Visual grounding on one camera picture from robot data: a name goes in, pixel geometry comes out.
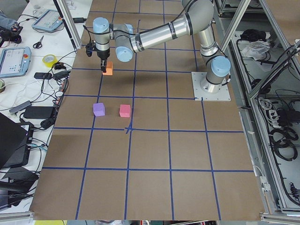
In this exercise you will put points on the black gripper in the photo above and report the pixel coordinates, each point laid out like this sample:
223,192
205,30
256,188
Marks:
102,55

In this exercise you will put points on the orange foam block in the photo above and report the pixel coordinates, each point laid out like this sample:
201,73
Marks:
109,68

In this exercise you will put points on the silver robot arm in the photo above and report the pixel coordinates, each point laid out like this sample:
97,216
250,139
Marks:
196,18

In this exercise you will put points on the purple foam block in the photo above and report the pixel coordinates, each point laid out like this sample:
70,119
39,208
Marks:
99,109

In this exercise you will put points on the pink foam block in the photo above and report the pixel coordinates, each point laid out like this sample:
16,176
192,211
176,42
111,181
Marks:
125,111

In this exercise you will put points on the yellow tape roll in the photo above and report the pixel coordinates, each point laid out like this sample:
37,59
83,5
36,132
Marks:
49,60

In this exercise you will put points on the far blue teach pendant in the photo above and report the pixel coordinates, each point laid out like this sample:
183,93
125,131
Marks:
49,21

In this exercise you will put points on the blue teach pendant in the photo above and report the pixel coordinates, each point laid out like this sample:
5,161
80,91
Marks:
14,62
49,21

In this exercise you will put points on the black power adapter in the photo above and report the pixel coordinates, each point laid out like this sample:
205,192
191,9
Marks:
38,112

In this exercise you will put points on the near blue teach pendant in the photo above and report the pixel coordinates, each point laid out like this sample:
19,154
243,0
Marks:
14,62

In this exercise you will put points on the black laptop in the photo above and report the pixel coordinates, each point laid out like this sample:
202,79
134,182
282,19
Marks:
15,140

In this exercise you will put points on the white crumpled cloth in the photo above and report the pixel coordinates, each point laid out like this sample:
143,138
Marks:
256,50

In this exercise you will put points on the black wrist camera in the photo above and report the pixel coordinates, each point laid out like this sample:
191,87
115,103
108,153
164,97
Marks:
89,49

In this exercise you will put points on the aluminium frame post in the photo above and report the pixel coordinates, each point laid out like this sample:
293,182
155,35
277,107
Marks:
68,22

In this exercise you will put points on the black handled scissors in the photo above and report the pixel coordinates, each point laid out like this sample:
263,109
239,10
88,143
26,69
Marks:
38,44

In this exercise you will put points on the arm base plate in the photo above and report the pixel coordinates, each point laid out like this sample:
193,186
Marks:
205,91

